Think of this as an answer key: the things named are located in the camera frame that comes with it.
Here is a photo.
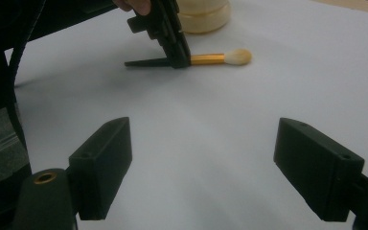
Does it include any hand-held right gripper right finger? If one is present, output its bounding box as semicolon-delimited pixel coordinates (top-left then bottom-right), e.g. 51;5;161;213
273;117;365;223

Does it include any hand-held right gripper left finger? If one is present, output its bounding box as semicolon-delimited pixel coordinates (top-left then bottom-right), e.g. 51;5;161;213
68;116;133;221

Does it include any cream ribbed brush holder cup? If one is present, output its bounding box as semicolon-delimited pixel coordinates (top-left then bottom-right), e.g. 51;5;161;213
175;0;233;35

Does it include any makeup brush with gold ferrule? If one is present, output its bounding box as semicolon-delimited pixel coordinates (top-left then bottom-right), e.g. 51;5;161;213
124;47;253;69

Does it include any white table cover board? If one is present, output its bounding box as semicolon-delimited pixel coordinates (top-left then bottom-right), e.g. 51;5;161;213
4;0;368;230

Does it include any light wooden table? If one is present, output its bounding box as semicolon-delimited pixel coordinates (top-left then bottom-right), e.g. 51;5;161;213
310;0;368;17

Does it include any left hand-held gripper cable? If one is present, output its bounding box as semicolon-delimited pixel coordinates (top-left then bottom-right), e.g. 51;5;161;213
5;0;48;151

